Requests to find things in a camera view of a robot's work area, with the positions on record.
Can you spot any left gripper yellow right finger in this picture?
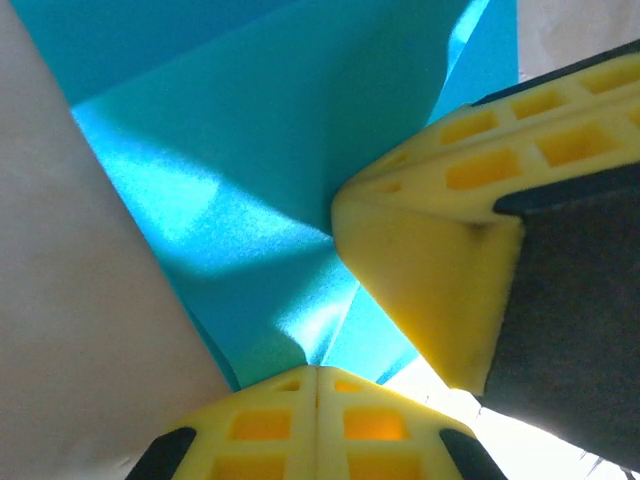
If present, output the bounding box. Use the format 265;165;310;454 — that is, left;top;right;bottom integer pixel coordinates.
317;364;509;480

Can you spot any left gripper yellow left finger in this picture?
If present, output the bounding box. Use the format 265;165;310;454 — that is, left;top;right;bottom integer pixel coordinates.
124;363;319;480

